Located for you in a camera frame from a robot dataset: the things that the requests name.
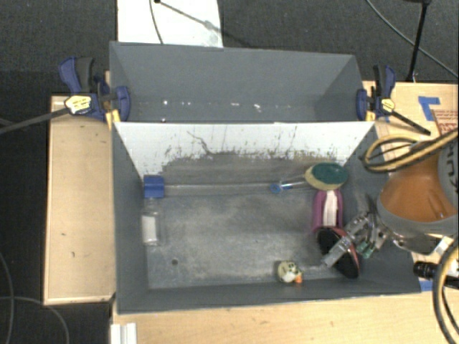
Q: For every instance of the grey metal bin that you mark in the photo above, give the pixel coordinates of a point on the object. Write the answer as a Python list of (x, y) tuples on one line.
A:
[(229, 235)]

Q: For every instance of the small white toy owl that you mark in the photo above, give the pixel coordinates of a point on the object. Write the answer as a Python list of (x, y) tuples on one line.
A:
[(288, 271)]

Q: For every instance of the black cylinder on white bracket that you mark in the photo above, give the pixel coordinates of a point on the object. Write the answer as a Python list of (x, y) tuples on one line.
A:
[(425, 269)]

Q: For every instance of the pale wood board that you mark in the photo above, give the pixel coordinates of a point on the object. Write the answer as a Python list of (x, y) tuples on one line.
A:
[(80, 206)]

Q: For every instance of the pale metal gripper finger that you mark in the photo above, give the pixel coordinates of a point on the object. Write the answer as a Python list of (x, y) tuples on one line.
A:
[(335, 253), (356, 225)]

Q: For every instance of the purple and white bottle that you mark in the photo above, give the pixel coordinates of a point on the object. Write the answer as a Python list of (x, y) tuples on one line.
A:
[(327, 210)]

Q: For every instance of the green and yellow sponge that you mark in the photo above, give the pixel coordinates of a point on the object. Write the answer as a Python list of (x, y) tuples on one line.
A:
[(328, 176)]

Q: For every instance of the black disc with red rim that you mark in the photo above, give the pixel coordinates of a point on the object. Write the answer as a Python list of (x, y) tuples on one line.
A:
[(345, 265)]

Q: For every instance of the brown cardboard with red print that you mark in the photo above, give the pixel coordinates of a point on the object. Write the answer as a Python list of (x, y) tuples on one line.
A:
[(446, 122)]

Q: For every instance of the clear bottle with blue cap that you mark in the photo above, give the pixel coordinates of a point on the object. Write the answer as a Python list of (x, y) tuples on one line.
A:
[(153, 220)]

